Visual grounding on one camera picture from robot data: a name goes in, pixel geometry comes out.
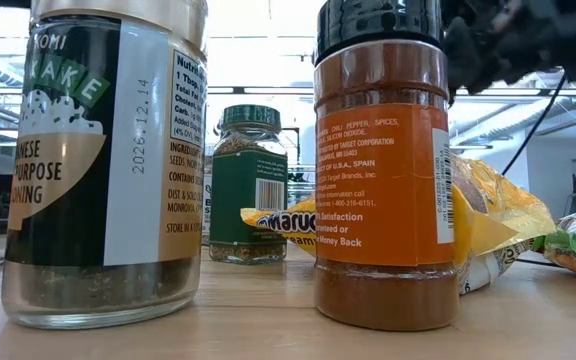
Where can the green lid spice jar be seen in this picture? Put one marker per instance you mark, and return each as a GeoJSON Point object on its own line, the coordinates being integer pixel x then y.
{"type": "Point", "coordinates": [248, 200]}

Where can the white lid spice jar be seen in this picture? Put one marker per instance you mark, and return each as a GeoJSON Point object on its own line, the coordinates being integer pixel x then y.
{"type": "Point", "coordinates": [207, 205]}

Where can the yellow Maruchan ramen packet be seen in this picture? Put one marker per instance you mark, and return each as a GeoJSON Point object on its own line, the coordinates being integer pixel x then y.
{"type": "Point", "coordinates": [488, 215]}

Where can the gold lid furikake jar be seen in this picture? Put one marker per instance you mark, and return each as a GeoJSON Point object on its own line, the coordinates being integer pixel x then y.
{"type": "Point", "coordinates": [118, 150]}

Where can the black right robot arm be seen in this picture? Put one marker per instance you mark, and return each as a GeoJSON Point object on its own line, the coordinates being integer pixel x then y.
{"type": "Point", "coordinates": [558, 35]}

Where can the black lid chili powder jar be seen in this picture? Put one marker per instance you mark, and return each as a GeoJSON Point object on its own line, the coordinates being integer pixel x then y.
{"type": "Point", "coordinates": [383, 190]}

